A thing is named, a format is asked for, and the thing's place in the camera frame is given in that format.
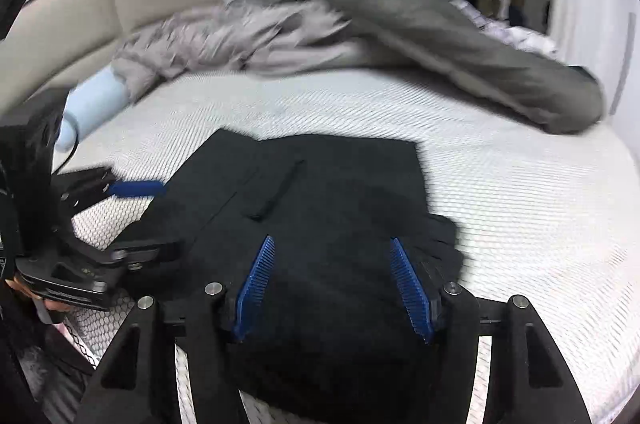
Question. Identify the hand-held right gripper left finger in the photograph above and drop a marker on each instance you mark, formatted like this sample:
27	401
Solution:
255	289

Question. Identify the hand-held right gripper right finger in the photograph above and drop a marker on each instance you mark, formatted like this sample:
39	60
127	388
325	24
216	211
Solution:
412	291

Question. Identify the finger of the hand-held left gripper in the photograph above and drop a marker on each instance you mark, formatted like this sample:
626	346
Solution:
150	251
135	189

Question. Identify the black pants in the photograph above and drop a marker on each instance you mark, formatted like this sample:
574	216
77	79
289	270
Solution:
325	204

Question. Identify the person's left hand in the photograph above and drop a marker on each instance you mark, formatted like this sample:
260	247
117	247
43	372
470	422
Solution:
20	286

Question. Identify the light blue pillow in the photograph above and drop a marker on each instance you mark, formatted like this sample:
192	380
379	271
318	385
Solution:
97	96

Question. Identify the bed with white mesh mattress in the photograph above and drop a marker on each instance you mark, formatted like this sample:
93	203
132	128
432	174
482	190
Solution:
500	204

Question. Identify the beige padded headboard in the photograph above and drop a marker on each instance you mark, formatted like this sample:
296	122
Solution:
75	18

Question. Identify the light grey blanket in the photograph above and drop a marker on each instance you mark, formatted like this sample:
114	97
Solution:
225	38

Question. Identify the dark grey duvet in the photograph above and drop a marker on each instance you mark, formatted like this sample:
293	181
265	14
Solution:
450	43

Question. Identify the white striped cloth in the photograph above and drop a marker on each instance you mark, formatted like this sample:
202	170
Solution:
520	38

